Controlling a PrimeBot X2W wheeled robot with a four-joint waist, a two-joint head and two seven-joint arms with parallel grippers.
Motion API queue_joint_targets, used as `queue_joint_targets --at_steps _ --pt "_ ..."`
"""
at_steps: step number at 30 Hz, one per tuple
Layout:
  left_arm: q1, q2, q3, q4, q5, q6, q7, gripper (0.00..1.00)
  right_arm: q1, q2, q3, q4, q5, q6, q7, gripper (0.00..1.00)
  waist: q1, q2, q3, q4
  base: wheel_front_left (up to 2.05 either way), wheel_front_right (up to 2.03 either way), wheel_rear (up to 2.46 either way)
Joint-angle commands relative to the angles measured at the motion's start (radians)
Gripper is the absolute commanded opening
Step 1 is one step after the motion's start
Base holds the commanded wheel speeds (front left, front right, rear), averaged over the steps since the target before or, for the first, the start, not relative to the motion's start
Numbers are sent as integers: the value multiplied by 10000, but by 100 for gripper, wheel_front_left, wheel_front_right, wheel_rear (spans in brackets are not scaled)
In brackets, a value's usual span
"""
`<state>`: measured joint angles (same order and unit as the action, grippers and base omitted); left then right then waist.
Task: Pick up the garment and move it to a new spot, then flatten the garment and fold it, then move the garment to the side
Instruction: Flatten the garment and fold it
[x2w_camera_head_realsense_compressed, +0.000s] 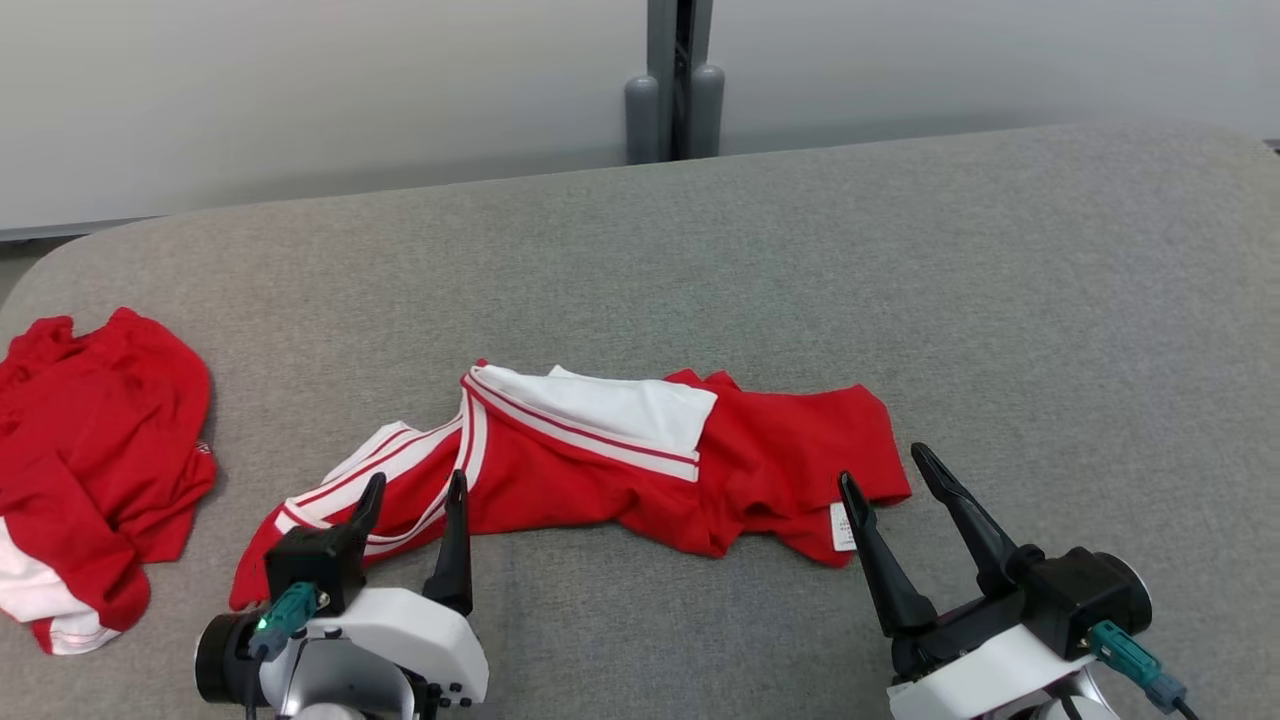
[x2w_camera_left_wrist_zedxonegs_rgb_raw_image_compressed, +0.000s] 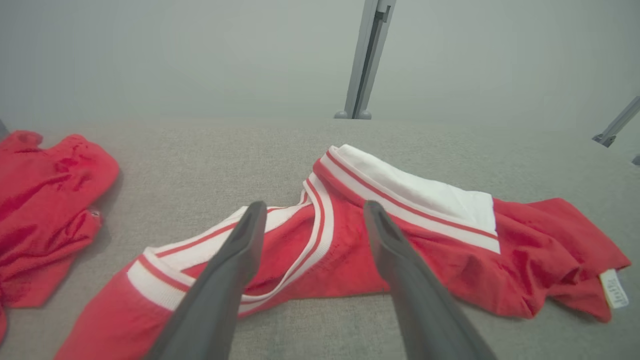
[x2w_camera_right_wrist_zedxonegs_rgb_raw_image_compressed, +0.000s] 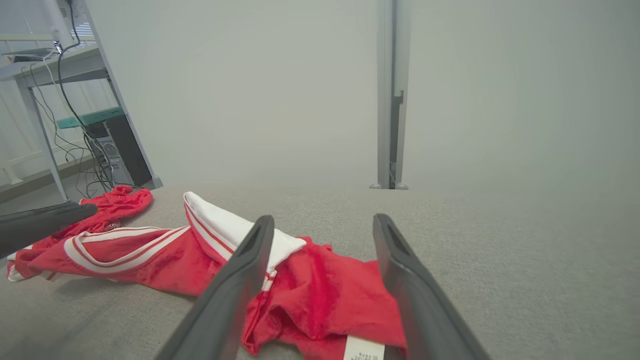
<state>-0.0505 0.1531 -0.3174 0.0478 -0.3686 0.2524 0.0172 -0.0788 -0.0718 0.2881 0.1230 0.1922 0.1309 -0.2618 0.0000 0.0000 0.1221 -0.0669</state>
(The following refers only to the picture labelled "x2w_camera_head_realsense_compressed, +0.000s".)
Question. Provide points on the red shorts white side panels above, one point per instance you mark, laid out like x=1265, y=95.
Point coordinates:
x=90, y=450

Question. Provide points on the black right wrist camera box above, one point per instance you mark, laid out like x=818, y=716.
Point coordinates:
x=1080, y=600

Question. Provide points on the red jersey white striped trim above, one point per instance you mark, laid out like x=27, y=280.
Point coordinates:
x=580, y=485

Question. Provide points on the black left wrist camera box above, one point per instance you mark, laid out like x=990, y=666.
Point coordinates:
x=310, y=565

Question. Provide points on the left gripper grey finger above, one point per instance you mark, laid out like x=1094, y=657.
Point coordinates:
x=455, y=560
x=367, y=505

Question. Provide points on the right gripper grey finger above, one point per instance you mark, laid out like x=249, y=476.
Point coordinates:
x=885, y=575
x=975, y=530

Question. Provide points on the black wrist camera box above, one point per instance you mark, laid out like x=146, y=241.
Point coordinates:
x=1080, y=600
x=310, y=565

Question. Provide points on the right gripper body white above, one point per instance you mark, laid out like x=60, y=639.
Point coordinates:
x=980, y=670

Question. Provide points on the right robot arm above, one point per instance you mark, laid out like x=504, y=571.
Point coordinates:
x=1085, y=708

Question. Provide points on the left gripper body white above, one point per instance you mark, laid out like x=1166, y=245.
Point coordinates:
x=420, y=640

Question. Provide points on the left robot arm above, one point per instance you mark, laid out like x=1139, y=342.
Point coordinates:
x=330, y=685

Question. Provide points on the grey metal partition post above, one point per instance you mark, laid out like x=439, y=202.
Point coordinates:
x=660, y=60

